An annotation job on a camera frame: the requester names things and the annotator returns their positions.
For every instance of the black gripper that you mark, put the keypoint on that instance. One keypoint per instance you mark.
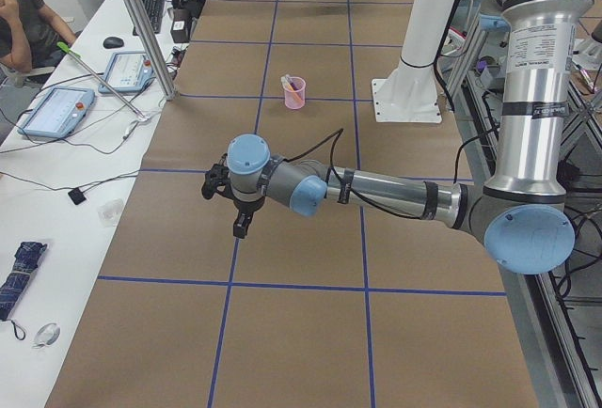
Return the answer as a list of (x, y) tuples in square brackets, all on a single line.
[(246, 207)]

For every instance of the orange marker pen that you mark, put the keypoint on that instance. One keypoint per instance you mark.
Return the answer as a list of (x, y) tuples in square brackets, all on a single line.
[(293, 95)]

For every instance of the pink mesh pen holder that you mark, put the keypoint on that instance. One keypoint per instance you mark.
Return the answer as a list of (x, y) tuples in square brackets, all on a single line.
[(301, 85)]

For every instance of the black box with label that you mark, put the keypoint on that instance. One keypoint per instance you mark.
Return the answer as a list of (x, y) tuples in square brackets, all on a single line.
[(181, 25)]

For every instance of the black keyboard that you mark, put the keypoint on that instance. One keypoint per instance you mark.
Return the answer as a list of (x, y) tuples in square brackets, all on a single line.
[(155, 11)]

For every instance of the far blue teach pendant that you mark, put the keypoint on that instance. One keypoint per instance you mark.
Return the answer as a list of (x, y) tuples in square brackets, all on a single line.
[(128, 72)]

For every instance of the blue teach pendant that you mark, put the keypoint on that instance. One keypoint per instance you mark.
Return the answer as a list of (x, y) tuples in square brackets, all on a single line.
[(58, 113), (128, 72)]

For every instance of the black computer mouse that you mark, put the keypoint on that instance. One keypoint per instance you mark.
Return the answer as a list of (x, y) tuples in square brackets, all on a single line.
[(113, 42)]

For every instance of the near blue teach pendant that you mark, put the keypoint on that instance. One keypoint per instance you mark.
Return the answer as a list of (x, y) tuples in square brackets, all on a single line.
[(58, 113)]

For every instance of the folded blue umbrella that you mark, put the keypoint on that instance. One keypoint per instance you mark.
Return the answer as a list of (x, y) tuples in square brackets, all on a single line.
[(27, 259)]

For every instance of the metal rod on table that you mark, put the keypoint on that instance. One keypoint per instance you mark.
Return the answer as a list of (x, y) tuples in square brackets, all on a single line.
[(141, 117)]

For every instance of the person in dark shirt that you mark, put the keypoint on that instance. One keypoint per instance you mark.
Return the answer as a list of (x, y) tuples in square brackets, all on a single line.
[(30, 32)]

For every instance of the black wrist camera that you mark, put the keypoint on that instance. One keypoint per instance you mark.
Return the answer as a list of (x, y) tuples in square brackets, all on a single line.
[(217, 182)]

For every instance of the aluminium frame post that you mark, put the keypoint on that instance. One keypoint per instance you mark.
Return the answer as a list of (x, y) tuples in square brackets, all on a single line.
[(151, 46)]

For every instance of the white pedestal column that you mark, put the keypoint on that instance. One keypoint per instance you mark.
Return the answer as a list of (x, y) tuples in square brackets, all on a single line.
[(409, 94)]

